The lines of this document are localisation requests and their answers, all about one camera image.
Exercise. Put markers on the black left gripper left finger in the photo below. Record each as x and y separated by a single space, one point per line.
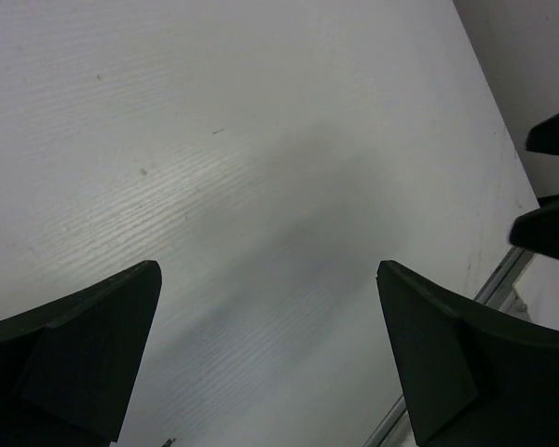
68 368

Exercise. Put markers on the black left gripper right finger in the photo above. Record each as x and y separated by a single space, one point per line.
520 405

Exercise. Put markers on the aluminium front table rail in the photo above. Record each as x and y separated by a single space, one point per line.
431 342

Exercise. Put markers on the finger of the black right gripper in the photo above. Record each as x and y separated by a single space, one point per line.
538 231
544 137

